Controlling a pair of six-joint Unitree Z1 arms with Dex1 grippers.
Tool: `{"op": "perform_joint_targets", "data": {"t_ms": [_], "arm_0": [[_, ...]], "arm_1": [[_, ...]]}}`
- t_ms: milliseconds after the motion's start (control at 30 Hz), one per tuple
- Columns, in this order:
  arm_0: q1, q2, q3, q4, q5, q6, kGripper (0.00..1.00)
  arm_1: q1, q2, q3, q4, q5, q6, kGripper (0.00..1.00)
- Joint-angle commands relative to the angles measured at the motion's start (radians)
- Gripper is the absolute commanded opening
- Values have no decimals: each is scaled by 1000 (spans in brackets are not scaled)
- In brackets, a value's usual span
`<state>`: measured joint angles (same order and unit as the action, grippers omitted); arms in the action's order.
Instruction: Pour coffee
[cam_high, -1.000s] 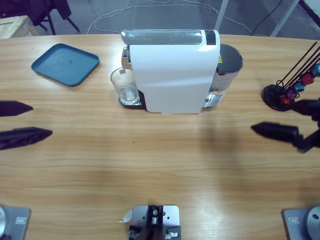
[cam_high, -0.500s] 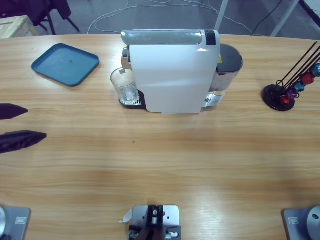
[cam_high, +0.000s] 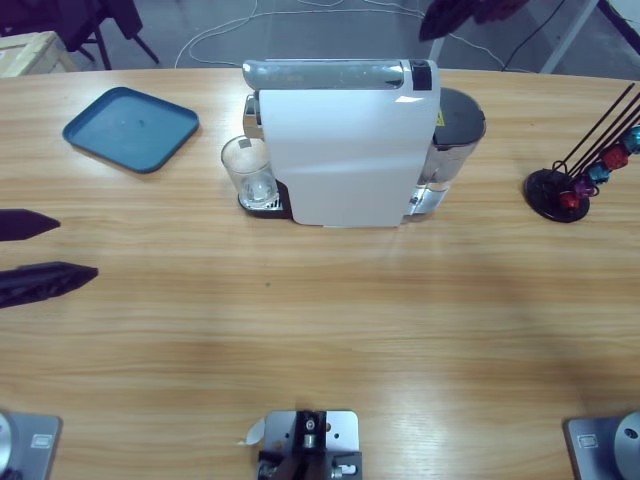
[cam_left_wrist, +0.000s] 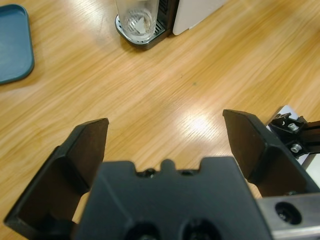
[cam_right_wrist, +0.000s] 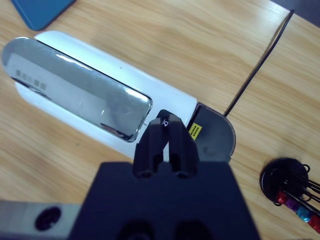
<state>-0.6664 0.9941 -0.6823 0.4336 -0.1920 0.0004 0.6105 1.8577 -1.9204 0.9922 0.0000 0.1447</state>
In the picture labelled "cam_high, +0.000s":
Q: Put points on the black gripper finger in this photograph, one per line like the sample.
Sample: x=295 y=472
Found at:
x=445 y=17
x=500 y=10
x=25 y=225
x=45 y=285

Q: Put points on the silver coffee machine lever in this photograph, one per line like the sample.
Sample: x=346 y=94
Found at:
x=325 y=75

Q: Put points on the clear glass cup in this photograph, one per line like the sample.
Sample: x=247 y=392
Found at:
x=247 y=170

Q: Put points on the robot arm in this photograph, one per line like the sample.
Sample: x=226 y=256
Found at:
x=30 y=445
x=600 y=445

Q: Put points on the white capsule coffee machine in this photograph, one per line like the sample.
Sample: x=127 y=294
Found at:
x=350 y=160

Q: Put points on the dark teal coffee capsule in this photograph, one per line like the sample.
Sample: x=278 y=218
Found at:
x=635 y=138

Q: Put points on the red coffee capsule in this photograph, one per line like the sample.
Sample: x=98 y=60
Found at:
x=615 y=156
x=569 y=201

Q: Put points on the purple coffee capsule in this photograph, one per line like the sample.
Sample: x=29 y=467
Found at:
x=583 y=187

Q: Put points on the blue plastic tray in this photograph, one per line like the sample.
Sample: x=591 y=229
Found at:
x=130 y=130

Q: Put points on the wooden crate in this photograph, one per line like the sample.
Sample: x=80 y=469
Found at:
x=30 y=52

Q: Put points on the black drip tray metal grille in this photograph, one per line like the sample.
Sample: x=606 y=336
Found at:
x=280 y=207

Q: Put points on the white paper tag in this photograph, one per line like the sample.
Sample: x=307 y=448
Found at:
x=252 y=434

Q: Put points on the grey metal mounting plate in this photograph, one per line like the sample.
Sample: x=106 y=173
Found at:
x=342 y=430

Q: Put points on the white frame leg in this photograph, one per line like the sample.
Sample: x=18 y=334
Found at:
x=570 y=35
x=439 y=52

